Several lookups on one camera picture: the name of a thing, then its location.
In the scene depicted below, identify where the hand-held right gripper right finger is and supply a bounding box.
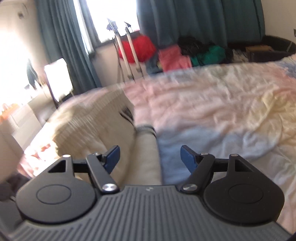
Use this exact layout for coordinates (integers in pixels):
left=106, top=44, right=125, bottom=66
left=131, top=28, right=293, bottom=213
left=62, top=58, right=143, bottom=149
left=180, top=145, right=255, bottom=193

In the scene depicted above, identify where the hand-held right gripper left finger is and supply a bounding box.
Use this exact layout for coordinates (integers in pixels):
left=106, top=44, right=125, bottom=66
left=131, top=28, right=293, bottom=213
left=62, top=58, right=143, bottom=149
left=47, top=145, right=121, bottom=194

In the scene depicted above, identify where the cream ribbed sweater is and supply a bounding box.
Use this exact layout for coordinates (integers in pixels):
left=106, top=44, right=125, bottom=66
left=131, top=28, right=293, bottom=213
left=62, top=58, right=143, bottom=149
left=46, top=89, right=163, bottom=186

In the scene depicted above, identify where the black clothes pile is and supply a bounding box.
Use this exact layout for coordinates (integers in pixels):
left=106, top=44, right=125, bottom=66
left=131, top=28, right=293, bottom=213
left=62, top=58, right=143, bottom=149
left=178, top=36, right=233, bottom=64

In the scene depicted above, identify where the pastel bed sheet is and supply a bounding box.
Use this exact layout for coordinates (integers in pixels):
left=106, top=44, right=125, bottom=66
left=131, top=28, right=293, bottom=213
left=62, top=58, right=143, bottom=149
left=20, top=55, right=296, bottom=223

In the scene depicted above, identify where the white panel on stand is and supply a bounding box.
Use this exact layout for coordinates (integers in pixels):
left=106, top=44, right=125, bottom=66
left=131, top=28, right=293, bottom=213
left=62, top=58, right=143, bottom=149
left=43, top=58, right=75, bottom=109

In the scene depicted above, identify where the white low cabinet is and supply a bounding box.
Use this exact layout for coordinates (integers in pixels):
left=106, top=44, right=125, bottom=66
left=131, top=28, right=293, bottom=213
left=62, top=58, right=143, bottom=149
left=0, top=100, right=48, bottom=153

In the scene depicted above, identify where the dark blue cloth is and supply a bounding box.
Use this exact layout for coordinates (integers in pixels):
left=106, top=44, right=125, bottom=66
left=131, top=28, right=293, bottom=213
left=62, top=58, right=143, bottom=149
left=145, top=57, right=163, bottom=74

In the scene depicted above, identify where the pink garment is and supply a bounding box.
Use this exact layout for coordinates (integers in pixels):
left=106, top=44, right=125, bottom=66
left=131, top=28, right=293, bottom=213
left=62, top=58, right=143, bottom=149
left=158, top=45, right=193, bottom=72

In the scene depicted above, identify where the green garment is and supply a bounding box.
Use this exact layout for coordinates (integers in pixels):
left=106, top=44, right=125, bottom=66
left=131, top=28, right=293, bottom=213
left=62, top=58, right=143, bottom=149
left=190, top=45, right=226, bottom=66

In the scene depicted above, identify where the garment steamer stand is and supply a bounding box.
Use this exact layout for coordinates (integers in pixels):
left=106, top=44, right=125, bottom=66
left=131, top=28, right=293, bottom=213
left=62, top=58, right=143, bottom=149
left=106, top=19, right=146, bottom=82

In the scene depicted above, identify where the white patterned cloth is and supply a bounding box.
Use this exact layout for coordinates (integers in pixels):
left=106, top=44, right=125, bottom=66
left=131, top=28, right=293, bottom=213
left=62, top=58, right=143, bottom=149
left=231, top=49, right=249, bottom=62

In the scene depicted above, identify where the red garment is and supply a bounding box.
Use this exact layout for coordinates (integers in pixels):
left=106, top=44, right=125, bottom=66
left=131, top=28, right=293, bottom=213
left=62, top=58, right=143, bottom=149
left=118, top=35, right=156, bottom=64

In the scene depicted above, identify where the dark hanging cloth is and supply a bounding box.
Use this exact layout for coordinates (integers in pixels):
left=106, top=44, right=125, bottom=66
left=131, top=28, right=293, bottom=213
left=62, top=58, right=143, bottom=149
left=26, top=59, right=39, bottom=90

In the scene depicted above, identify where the cardboard box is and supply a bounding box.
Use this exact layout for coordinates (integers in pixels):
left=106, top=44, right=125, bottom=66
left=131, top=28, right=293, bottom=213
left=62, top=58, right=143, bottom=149
left=245, top=45, right=274, bottom=56

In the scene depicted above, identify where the wide teal curtain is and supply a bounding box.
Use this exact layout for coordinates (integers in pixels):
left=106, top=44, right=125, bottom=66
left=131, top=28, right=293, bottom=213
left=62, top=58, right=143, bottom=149
left=136, top=0, right=266, bottom=48

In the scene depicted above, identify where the window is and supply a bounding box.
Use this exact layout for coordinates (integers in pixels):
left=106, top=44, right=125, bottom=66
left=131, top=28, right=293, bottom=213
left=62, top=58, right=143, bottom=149
left=73, top=0, right=142, bottom=50

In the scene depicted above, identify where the black sofa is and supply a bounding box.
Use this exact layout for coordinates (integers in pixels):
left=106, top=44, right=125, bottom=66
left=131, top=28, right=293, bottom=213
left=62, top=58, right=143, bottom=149
left=228, top=35, right=296, bottom=62

